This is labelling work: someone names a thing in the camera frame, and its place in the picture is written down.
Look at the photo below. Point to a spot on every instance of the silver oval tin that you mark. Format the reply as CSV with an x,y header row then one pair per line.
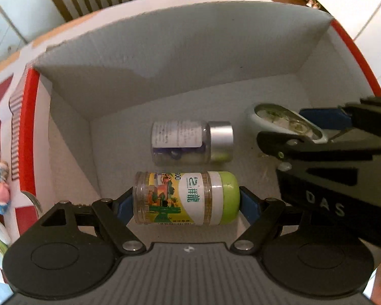
x,y
273,117

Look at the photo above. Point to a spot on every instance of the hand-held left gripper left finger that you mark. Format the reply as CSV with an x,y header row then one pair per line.
x,y
125,205

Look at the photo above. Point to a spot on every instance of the clear jar with green lid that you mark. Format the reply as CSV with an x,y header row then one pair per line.
x,y
184,198

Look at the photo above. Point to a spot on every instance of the white tall cabinet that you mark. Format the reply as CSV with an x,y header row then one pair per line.
x,y
362,9

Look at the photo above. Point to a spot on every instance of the clear bottle with silver cap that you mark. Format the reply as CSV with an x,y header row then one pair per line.
x,y
190,141

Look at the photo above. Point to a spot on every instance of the red and white printed tablecloth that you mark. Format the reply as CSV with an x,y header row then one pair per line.
x,y
0,101

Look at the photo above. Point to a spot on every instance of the white and red cardboard box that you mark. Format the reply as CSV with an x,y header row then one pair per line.
x,y
184,63

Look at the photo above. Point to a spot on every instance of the small white drawer cabinet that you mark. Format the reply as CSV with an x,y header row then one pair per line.
x,y
1,35

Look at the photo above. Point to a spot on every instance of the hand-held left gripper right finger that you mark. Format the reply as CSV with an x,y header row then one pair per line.
x,y
246,204

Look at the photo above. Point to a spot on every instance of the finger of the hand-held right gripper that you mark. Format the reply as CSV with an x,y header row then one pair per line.
x,y
304,147
324,117

